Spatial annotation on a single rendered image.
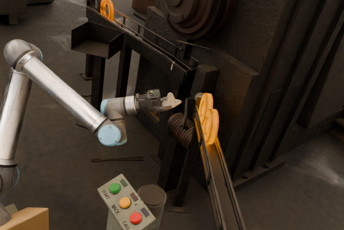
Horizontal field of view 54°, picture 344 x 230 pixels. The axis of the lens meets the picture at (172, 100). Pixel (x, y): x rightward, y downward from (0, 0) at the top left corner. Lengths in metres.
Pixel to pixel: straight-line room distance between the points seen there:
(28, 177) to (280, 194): 1.60
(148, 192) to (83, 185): 0.77
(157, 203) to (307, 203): 1.33
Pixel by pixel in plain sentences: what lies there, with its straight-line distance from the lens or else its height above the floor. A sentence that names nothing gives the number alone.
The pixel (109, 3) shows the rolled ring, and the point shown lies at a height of 0.76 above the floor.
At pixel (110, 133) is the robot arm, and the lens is 1.44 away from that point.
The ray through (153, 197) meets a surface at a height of 0.52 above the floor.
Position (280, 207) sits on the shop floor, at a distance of 2.35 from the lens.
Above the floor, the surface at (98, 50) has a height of 0.60.
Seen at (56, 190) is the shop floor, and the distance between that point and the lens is 2.10.
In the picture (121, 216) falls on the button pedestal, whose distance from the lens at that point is 1.25.
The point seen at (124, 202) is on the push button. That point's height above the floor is 0.61.
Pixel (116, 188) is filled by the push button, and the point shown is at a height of 0.61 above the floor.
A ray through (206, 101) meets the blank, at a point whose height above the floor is 0.77.
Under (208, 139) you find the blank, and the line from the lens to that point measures 1.44.
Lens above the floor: 1.58
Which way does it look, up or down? 32 degrees down
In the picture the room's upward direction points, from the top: 13 degrees clockwise
